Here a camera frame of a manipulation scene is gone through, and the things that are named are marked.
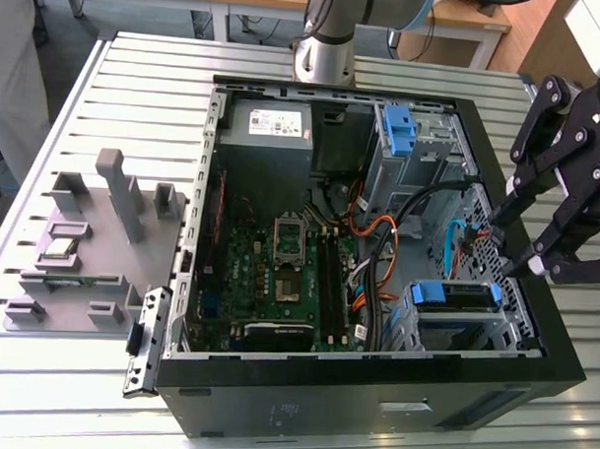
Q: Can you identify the orange wire bundle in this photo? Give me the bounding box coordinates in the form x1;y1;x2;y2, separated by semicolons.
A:
344;179;405;311

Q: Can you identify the wooden cabinet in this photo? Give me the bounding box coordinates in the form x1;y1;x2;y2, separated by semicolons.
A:
491;0;600;98

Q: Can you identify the hard disk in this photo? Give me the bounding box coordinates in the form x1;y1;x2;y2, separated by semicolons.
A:
406;279;506;353

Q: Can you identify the blue data wire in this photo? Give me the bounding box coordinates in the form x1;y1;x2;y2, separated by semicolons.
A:
444;215;479;281

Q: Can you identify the wooden desk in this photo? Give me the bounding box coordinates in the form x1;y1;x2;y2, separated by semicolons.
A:
29;0;515;70

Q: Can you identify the black PC case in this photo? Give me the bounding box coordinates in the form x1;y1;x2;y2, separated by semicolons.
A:
152;71;598;449

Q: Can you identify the green RAM stick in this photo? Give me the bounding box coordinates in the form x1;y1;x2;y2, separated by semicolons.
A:
20;272;120;289

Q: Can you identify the black graphics card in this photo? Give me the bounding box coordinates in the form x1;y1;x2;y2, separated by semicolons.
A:
229;318;318;355

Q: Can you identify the metal expansion slot bracket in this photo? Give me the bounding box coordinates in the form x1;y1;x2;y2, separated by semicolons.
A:
121;285;175;402

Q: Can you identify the green motherboard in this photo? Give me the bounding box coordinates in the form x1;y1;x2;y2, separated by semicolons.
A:
184;208;380;359

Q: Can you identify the tall metal disk bay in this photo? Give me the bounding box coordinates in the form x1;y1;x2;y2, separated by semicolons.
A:
362;101;481;226

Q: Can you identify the metal socket cover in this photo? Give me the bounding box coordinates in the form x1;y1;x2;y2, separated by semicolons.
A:
272;211;311;268

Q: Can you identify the thick black cable bundle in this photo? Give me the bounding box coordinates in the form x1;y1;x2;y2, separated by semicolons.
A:
364;176;475;353

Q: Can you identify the silver CPU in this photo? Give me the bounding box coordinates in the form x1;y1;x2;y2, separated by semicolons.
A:
41;235;78;258

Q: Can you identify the person in white coat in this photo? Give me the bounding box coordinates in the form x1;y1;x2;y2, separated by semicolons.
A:
0;0;57;246

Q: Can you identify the blue plastic drive carrier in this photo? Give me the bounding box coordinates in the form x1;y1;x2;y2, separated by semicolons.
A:
380;103;419;159

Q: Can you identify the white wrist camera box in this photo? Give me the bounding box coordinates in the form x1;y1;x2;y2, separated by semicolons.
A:
562;0;600;59

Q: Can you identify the grey power supply unit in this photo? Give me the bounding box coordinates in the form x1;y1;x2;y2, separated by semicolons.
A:
214;96;318;225

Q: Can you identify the black RAM slot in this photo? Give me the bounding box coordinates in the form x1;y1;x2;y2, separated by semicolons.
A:
312;224;339;344
324;224;354;345

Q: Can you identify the grey parts rack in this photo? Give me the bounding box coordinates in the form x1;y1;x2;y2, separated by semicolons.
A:
3;145;193;339

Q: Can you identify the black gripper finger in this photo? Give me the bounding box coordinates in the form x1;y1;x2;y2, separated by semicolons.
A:
503;160;600;288
491;72;596;231

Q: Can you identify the low metal disk bay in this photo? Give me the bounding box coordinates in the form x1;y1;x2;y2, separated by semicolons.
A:
381;274;541;356

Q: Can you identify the CPU socket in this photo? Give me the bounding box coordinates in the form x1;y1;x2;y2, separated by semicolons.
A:
272;266;307;304

